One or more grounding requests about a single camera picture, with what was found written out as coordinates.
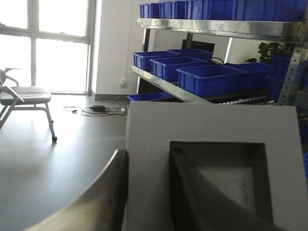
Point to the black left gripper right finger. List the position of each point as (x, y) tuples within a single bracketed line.
[(197, 205)]

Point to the gray square foam base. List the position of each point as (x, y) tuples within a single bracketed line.
[(151, 126)]

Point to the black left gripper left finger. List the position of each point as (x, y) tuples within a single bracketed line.
[(100, 208)]

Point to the gray office chair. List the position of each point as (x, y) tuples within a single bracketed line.
[(13, 97)]

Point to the green potted plant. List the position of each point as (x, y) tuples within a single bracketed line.
[(268, 49)]

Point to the steel flow rack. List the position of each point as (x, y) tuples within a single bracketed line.
[(296, 32)]

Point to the blue bin front middle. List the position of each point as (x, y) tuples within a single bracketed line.
[(213, 80)]

